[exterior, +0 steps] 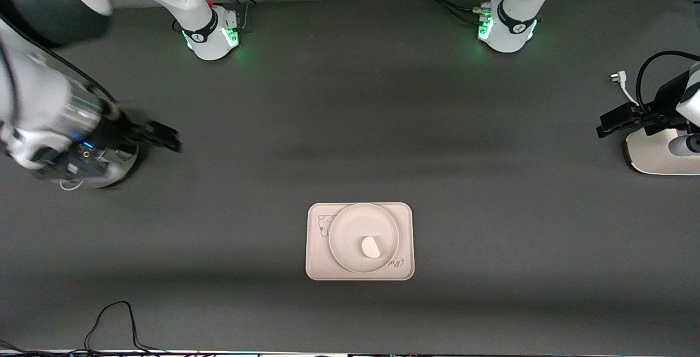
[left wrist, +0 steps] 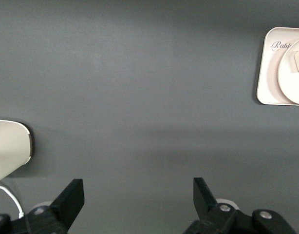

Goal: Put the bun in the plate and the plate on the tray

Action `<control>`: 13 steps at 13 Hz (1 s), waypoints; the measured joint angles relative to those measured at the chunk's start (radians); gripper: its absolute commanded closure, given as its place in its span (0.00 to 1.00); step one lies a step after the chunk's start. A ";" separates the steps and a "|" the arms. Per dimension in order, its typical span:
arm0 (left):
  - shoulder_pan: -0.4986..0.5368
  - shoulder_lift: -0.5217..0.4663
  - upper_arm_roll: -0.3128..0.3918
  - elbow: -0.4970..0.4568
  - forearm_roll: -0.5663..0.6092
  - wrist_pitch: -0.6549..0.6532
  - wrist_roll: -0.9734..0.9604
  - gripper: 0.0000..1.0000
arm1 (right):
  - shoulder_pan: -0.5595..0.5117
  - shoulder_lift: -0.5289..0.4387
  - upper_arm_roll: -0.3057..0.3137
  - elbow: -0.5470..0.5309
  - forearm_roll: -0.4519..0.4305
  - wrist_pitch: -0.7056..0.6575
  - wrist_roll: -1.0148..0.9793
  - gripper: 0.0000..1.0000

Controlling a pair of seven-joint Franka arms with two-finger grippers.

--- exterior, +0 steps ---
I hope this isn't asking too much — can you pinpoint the round cream plate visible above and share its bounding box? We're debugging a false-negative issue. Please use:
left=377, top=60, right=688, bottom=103
left=329, top=203, right=400, bottom=273

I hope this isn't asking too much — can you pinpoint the small white bun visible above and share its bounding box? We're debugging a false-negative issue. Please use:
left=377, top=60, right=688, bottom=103
left=361, top=236, right=383, bottom=259

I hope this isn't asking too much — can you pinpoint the cream rabbit print tray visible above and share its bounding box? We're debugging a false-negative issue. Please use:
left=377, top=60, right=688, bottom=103
left=305, top=202, right=415, bottom=281

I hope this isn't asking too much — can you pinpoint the white rounded appliance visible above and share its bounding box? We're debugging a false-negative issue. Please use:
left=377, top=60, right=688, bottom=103
left=623, top=127, right=700, bottom=176

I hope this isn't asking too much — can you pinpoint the steel pot with glass lid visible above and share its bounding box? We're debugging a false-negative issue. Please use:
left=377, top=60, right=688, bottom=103
left=59, top=147, right=140, bottom=190

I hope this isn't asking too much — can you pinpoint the dark grey table cloth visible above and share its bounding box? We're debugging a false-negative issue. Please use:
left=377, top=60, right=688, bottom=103
left=0, top=0, right=700, bottom=355

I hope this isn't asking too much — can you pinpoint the white power cord with plug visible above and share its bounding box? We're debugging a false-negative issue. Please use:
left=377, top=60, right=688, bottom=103
left=610, top=72, right=640, bottom=107

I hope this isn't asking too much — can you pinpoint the thin black looped cable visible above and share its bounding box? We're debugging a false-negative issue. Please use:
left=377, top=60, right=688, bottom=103
left=84, top=301, right=170, bottom=355

